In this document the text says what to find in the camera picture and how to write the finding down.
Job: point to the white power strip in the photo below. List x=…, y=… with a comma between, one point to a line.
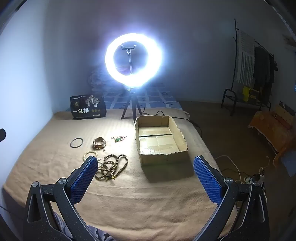
x=251, y=180

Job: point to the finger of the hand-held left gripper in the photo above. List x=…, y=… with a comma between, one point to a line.
x=2, y=134

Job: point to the dark hanging clothes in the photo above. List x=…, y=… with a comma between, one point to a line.
x=262, y=69

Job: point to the orange cloth covered table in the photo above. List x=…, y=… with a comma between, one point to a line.
x=268, y=129

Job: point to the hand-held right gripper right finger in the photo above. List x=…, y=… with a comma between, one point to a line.
x=205, y=180

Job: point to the floral pillow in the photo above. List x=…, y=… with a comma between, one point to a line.
x=94, y=81

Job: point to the black printed snack bag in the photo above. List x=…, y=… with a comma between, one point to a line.
x=87, y=109

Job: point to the black tripod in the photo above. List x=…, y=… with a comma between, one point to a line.
x=133, y=109

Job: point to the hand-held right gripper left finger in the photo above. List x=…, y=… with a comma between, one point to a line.
x=84, y=178

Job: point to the striped white towel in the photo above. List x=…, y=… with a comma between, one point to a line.
x=245, y=60

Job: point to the cardboard box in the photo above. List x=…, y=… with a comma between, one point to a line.
x=157, y=143

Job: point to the black clothes rack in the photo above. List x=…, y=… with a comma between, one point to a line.
x=235, y=46

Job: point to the dark bangle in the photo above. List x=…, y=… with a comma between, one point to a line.
x=71, y=142

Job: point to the tan blanket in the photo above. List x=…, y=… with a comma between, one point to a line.
x=138, y=197

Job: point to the blue patterned bedsheet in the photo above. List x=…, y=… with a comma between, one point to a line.
x=157, y=97

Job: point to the yellow box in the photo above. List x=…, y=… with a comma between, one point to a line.
x=249, y=93

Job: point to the long red box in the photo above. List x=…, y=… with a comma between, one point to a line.
x=281, y=119

